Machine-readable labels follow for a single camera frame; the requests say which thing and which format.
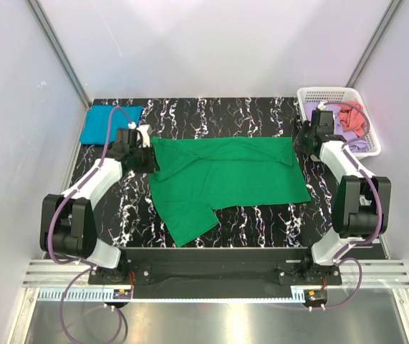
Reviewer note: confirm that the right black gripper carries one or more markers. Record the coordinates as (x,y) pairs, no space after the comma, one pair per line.
(297,142)

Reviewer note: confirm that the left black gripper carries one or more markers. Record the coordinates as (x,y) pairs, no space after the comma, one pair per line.
(152,165)

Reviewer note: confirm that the green t-shirt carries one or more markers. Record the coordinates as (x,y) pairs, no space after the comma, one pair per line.
(197,177)

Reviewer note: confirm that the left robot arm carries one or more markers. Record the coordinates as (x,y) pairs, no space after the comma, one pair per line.
(68,230)

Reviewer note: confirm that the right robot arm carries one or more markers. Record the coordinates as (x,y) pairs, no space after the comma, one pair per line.
(362,202)

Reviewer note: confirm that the purple t-shirt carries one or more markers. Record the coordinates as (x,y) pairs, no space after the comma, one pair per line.
(358,146)

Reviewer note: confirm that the white plastic basket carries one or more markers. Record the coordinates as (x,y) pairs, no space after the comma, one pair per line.
(338,96)

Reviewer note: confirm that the coral t-shirt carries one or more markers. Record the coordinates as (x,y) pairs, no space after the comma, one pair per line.
(352,119)

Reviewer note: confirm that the folded blue t-shirt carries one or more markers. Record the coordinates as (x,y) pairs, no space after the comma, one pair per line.
(96,124)

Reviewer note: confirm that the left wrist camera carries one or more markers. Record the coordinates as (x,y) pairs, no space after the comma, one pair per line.
(138,137)

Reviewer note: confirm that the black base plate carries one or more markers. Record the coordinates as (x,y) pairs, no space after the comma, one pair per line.
(214,273)

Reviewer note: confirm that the aluminium frame rail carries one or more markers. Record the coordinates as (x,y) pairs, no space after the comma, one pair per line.
(47,281)

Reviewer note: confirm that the right corner frame post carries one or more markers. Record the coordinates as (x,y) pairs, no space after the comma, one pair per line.
(383,25)

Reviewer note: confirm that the corner frame post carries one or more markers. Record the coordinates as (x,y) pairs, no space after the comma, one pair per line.
(52,38)
(383,25)

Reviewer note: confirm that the left corner frame post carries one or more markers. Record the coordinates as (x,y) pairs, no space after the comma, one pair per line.
(52,38)

